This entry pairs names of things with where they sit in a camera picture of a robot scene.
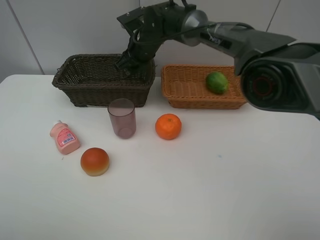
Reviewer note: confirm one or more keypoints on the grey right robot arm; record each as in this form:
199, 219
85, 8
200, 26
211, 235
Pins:
277, 73

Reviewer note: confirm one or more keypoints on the orange tangerine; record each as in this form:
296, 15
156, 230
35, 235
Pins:
168, 126

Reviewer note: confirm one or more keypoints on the translucent purple plastic cup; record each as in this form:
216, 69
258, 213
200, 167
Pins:
123, 117

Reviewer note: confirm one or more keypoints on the pink lotion bottle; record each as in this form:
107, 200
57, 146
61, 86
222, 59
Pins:
65, 140

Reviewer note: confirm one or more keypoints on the green lime fruit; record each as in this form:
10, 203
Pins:
217, 83

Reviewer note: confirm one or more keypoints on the light orange wicker basket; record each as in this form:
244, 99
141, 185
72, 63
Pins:
184, 86

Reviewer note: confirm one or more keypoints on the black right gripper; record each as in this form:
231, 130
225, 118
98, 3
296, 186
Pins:
145, 26

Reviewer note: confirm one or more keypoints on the round bread bun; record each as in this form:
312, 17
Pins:
95, 161

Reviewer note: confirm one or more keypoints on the dark brown wicker basket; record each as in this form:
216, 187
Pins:
94, 80

